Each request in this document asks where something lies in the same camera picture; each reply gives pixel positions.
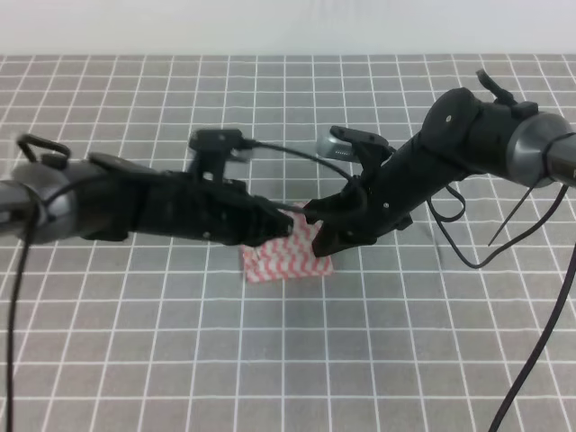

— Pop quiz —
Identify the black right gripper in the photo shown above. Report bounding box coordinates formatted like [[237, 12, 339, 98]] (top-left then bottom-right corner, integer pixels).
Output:
[[304, 174, 413, 257]]

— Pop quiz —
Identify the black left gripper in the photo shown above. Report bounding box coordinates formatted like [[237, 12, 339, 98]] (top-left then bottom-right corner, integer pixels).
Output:
[[139, 172, 293, 248]]

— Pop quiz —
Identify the pink white wavy towel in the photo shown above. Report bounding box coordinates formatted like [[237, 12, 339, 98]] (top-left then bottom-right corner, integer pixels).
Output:
[[240, 211, 334, 284]]

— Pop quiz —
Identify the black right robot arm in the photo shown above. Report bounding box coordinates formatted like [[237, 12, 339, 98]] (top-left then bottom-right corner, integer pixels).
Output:
[[312, 70, 575, 257]]

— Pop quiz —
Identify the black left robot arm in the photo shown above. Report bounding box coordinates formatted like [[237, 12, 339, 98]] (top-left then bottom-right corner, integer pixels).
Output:
[[1, 134, 293, 247]]

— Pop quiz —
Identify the grey grid tablecloth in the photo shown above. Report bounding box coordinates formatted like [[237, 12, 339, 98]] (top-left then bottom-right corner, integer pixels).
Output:
[[1, 54, 575, 431]]

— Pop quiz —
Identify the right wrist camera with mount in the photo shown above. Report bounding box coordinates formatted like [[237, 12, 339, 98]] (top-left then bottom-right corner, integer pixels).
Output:
[[316, 126, 394, 179]]

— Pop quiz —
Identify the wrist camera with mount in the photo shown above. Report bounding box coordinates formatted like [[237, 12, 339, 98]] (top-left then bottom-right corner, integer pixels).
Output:
[[186, 129, 252, 184], [316, 126, 394, 179]]

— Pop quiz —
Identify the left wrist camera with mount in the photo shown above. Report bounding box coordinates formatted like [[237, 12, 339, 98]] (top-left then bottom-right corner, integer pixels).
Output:
[[186, 129, 252, 184]]

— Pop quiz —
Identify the black left camera cable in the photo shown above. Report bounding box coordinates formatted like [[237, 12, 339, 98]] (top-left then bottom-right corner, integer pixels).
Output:
[[6, 139, 365, 432]]

